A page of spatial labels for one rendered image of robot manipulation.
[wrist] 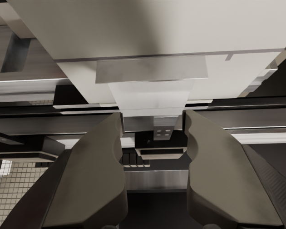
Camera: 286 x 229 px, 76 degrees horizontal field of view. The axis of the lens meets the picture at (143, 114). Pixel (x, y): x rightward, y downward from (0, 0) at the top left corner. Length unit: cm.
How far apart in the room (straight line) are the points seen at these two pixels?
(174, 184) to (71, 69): 16
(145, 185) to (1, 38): 28
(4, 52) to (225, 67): 28
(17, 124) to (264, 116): 64
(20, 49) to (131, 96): 20
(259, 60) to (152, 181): 16
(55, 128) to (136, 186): 35
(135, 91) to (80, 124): 33
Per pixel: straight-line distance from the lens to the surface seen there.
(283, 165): 87
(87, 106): 25
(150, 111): 25
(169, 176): 22
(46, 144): 49
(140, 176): 22
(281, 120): 57
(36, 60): 29
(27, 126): 57
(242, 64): 18
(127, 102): 22
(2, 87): 31
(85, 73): 18
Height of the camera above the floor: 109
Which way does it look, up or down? 21 degrees down
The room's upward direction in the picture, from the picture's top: 179 degrees clockwise
